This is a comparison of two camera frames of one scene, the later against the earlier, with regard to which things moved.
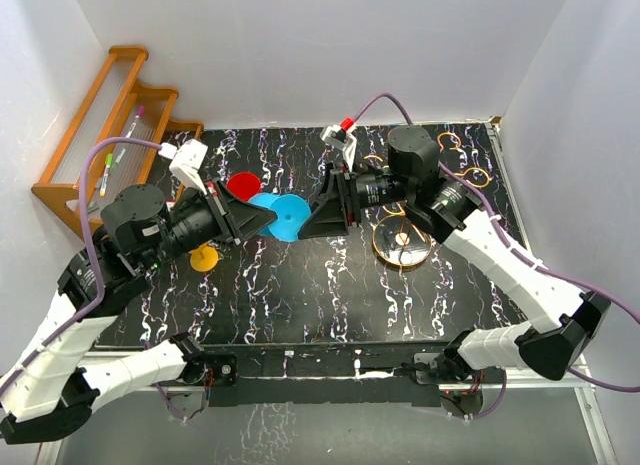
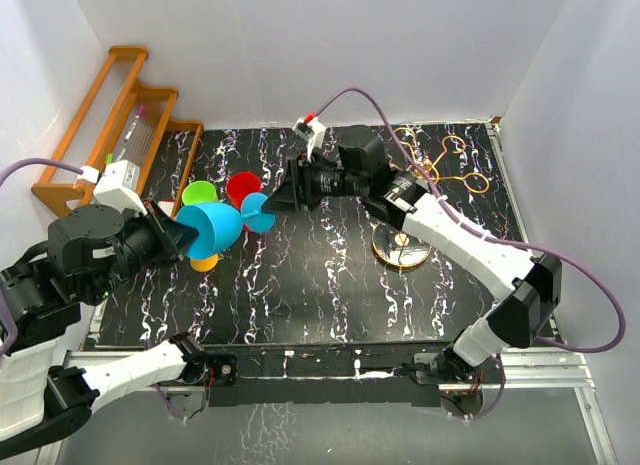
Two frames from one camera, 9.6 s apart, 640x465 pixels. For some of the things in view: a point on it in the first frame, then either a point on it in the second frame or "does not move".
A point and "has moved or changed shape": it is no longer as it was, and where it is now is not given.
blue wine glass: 293,215 has moved or changed shape
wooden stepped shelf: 117,106 does not move
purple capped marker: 140,113 does not move
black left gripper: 235,219 → 173,238
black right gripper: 329,217 → 297,188
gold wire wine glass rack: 401,241 does not move
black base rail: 329,373 does not move
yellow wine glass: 204,259 does not move
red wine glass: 243,185 does not move
